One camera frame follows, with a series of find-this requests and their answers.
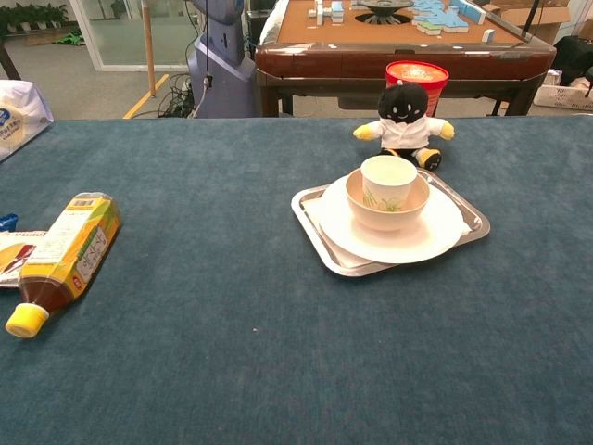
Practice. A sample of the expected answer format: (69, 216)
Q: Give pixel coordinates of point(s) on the white paper cup green print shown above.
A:
(389, 178)

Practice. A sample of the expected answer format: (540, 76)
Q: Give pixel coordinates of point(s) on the white plastic basket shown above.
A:
(560, 97)

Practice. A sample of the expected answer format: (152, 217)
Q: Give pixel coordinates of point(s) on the row of potted plants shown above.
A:
(28, 16)

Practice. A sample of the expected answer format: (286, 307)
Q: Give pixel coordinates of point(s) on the cardboard box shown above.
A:
(551, 18)

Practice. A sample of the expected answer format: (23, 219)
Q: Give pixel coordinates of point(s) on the red lidded tub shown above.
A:
(435, 92)

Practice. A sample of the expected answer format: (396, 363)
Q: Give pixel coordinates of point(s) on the black-headed plush doll white coat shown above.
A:
(407, 132)

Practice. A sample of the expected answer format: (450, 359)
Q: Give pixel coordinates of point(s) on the stack of white-blue mahjong tiles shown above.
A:
(331, 11)

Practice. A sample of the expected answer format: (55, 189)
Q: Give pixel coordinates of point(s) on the tea bottle yellow cap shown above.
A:
(69, 250)

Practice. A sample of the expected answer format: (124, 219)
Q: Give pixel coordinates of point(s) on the black bag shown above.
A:
(572, 55)

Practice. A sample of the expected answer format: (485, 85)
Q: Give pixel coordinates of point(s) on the silver metal tray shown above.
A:
(352, 272)

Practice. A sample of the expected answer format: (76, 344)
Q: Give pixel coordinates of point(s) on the brown mahjong table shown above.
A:
(324, 60)

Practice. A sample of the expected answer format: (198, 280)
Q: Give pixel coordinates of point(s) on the wooden pole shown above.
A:
(148, 46)

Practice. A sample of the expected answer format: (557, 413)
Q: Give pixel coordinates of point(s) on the white round plate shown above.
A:
(417, 245)

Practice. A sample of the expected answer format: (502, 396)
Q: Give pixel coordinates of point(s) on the blue felt table cover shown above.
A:
(231, 301)

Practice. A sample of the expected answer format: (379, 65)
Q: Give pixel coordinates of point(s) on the white snack bag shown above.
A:
(18, 120)

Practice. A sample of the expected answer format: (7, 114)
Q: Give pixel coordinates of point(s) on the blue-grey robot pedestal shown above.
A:
(222, 69)

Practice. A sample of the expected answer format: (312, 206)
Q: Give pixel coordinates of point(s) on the pile of blue mahjong tiles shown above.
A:
(440, 18)

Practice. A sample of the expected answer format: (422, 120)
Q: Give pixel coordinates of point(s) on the green object on floor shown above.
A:
(69, 38)

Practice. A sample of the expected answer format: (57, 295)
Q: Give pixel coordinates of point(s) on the single white-blue mahjong tile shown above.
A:
(488, 35)

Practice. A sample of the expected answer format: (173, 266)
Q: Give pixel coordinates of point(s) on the blue snack packet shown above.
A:
(7, 222)

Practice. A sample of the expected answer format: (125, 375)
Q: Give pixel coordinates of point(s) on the beige bowl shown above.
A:
(384, 222)

